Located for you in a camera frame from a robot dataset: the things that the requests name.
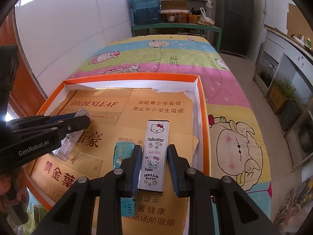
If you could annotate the blue water jug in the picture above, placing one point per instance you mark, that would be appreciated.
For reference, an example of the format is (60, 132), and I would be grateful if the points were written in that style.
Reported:
(146, 11)

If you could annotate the teal rectangular box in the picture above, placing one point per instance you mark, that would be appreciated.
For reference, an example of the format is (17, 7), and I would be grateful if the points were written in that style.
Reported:
(122, 151)

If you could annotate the white kitchen counter cabinet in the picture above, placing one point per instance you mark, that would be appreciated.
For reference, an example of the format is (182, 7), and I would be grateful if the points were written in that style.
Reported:
(280, 57)

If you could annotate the colourful cartoon quilt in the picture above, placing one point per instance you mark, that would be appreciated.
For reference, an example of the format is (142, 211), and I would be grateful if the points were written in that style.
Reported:
(236, 144)

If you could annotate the orange-rimmed cardboard tray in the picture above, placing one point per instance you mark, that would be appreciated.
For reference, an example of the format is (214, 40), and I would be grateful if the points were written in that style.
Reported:
(152, 110)

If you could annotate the green bench table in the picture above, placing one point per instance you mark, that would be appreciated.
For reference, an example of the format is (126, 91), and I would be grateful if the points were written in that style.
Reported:
(211, 28)

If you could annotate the red wooden door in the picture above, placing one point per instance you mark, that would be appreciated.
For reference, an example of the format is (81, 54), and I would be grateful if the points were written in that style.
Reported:
(25, 98)

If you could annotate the clear floral plastic case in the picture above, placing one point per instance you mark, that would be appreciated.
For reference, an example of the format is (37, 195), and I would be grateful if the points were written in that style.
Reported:
(71, 139)

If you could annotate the black refrigerator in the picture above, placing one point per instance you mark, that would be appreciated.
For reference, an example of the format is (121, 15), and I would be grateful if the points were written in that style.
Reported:
(235, 19)

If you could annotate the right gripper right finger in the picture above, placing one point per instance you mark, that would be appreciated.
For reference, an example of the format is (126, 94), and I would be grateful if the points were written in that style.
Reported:
(216, 203)

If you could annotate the potted green plant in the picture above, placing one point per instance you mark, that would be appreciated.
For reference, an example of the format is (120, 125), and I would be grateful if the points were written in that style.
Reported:
(284, 103)

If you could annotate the brown cardboard wall panel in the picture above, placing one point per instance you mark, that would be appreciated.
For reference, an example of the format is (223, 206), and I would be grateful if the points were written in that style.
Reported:
(296, 23)

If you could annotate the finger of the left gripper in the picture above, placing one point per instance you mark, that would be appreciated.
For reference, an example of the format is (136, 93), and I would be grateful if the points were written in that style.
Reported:
(43, 137)
(35, 121)

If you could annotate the white Hello Kitty box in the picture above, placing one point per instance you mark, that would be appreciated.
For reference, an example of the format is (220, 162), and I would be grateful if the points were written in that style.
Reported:
(152, 173)

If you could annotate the plastic bag of food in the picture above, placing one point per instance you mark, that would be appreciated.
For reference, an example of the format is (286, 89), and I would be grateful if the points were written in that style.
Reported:
(205, 20)

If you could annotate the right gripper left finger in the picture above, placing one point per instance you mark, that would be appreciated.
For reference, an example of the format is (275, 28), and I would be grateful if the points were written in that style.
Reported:
(73, 213)

